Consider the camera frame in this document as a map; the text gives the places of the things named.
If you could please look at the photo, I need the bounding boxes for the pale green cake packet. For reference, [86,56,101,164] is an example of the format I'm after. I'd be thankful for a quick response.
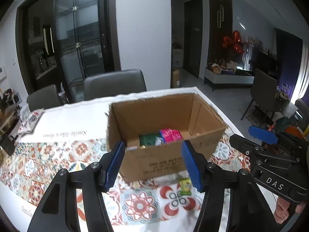
[154,137,165,146]

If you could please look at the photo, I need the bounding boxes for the steel hot pot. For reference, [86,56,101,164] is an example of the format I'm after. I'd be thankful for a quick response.
[1,104,20,136]

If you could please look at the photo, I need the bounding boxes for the grey dining chair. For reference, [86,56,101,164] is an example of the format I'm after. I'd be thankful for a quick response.
[27,84,63,112]
[84,69,147,101]

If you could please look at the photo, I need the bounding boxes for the small green candy packet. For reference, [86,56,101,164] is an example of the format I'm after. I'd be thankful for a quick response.
[179,177,192,196]

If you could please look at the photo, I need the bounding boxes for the green snack packet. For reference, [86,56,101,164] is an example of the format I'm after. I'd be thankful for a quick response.
[139,133,161,147]

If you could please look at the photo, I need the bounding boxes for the dark chair right side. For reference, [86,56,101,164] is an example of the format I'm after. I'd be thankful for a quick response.
[240,69,277,120]

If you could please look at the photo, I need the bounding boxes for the white low cabinet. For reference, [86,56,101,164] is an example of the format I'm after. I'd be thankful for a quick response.
[204,69,255,91]

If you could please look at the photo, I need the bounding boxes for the glass sliding door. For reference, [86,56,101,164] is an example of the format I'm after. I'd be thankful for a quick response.
[53,0,115,101]

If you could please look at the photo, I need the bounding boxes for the red foil balloons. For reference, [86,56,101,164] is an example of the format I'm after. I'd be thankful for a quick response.
[222,30,244,55]

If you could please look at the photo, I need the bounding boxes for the patterned table runner cloth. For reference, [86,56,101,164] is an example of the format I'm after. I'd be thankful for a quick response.
[0,127,252,226]

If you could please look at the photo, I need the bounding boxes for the Delimas pastry snack packet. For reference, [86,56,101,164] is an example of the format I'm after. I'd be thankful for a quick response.
[126,145,145,151]

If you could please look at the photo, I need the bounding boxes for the person's right hand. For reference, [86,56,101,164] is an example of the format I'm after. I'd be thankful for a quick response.
[273,197,306,224]

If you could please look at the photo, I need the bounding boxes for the pink snack packet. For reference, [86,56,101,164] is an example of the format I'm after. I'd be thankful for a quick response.
[160,128,183,143]

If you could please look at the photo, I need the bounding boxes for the brown floor cardboard box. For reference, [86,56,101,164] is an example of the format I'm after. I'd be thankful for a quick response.
[171,69,181,88]

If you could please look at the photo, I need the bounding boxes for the grey dining chair left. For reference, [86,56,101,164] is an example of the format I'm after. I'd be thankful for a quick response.
[27,84,63,112]

